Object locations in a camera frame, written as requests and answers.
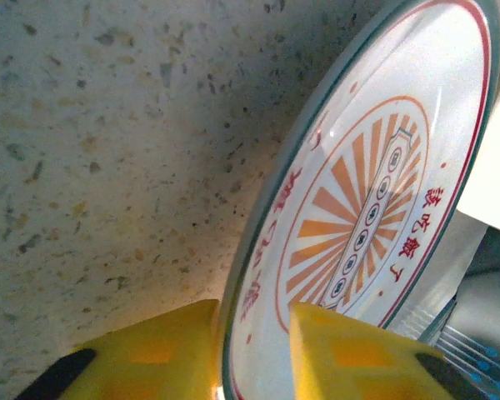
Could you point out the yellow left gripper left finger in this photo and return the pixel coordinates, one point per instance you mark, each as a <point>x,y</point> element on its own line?
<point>150,362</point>

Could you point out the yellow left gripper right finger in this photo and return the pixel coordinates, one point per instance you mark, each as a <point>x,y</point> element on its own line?
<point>358,366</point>

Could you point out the orange sunburst plate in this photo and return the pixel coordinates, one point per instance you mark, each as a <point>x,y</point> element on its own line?
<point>358,125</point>

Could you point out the white translucent plastic bin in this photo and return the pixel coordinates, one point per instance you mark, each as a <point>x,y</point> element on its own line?
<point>491,166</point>

